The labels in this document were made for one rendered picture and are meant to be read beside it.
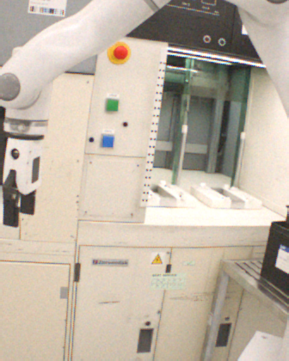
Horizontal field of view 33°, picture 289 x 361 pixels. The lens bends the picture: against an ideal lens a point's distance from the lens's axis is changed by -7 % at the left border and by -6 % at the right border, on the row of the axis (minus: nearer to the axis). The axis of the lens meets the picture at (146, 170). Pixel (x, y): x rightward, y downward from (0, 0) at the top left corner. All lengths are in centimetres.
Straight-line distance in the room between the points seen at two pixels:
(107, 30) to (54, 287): 88
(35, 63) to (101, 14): 14
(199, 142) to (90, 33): 171
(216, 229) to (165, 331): 38
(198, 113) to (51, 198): 123
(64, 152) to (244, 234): 64
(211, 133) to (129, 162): 107
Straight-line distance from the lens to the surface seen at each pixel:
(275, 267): 148
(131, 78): 143
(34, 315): 156
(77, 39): 84
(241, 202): 185
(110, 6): 86
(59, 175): 141
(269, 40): 90
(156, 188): 192
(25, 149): 89
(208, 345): 174
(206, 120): 251
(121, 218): 149
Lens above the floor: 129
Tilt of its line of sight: 10 degrees down
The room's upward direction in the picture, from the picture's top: 7 degrees clockwise
